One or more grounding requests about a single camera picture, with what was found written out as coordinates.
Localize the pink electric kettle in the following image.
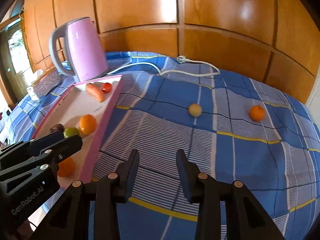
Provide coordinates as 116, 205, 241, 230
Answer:
48, 17, 108, 82

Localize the blue plaid tablecloth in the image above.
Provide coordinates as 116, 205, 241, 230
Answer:
4, 51, 320, 240

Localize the dark brown round fruit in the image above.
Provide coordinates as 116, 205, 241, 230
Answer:
49, 124, 65, 133

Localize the red tomato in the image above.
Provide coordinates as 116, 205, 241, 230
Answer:
101, 82, 112, 94

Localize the white power cord with plug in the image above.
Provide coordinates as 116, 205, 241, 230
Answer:
106, 55, 221, 78

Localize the silver tissue box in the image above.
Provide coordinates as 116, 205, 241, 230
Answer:
26, 67, 62, 101

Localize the green tomato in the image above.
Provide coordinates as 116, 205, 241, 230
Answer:
63, 127, 80, 138

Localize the wooden glass door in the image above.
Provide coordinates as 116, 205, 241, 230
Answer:
1, 20, 33, 101

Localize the pink rimmed white tray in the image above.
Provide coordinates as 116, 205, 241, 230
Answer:
33, 75, 124, 189

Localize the yellow-orange tangerine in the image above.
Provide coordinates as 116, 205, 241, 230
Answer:
79, 114, 97, 135

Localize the orange tangerine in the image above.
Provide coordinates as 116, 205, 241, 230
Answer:
249, 105, 265, 122

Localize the yellow-green round fruit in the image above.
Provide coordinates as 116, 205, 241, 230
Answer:
188, 103, 202, 118

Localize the large orange with stem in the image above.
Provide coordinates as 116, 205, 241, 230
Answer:
57, 157, 75, 178

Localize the orange carrot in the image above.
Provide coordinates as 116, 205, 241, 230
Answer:
85, 83, 105, 102

